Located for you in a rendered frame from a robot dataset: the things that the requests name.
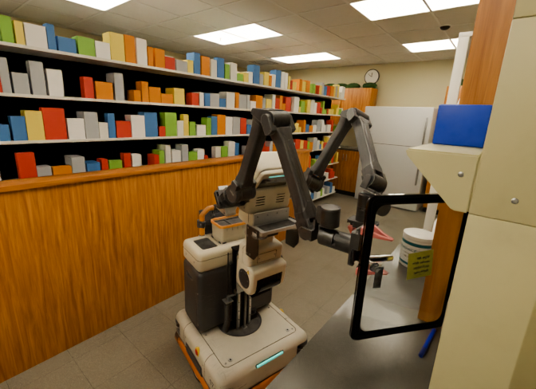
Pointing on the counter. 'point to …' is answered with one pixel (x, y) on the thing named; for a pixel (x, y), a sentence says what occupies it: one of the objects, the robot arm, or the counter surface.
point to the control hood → (449, 171)
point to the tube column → (526, 3)
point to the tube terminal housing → (498, 243)
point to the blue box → (462, 124)
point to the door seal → (368, 261)
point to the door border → (364, 259)
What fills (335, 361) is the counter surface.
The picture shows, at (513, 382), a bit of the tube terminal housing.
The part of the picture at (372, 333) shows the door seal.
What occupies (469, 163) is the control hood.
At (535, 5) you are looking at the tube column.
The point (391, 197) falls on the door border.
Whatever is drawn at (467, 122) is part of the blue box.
